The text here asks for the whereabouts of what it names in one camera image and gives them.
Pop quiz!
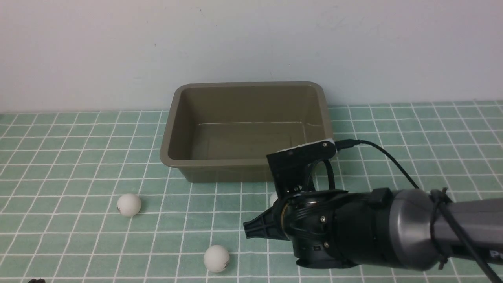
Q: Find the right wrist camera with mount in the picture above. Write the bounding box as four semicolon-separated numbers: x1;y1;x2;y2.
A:
266;138;337;199

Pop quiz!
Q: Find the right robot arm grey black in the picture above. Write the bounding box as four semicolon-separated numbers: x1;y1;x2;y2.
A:
244;188;502;272

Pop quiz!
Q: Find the plain white ping-pong ball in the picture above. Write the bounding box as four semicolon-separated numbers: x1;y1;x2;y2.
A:
203;245;230;273

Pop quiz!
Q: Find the olive plastic storage bin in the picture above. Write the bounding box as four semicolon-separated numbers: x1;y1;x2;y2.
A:
159;82;334;183

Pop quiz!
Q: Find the white ping-pong ball with logo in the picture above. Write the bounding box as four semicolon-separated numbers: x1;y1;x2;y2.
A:
116;193;142;217

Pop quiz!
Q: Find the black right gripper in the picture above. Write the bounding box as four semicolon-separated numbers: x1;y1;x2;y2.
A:
244;190;350;269

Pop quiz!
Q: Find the green checkered tablecloth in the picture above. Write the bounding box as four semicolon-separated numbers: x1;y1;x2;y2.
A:
0;101;503;283

